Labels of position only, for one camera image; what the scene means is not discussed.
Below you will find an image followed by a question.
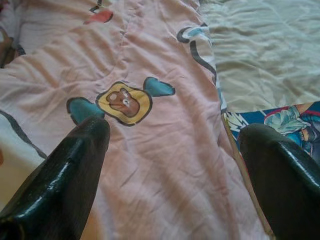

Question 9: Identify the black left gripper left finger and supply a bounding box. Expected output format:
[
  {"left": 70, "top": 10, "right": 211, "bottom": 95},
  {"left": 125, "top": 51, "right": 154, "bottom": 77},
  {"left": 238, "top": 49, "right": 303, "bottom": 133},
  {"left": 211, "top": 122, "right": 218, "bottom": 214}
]
[{"left": 0, "top": 116, "right": 111, "bottom": 240}]

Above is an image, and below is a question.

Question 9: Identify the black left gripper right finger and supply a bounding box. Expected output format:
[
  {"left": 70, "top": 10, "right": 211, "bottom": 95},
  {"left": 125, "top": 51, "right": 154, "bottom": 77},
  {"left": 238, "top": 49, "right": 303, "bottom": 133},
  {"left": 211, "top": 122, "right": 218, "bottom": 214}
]
[{"left": 237, "top": 123, "right": 320, "bottom": 240}]

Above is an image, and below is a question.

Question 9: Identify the colourful comic book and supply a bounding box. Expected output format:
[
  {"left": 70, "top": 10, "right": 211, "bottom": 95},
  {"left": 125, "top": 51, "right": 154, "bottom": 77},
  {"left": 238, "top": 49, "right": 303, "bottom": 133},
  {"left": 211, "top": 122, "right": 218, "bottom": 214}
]
[{"left": 221, "top": 101, "right": 320, "bottom": 240}]

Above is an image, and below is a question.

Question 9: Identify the pink cartoon quilt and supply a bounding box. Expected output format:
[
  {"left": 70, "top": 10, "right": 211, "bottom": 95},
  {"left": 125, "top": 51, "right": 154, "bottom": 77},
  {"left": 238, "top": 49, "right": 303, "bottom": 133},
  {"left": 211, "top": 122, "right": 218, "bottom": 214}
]
[{"left": 0, "top": 0, "right": 276, "bottom": 240}]

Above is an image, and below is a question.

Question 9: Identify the bed with grey floral sheet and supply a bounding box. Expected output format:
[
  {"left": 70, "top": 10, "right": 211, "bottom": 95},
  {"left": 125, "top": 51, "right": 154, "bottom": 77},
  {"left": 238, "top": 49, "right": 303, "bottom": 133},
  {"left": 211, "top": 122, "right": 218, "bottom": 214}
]
[{"left": 199, "top": 0, "right": 320, "bottom": 113}]

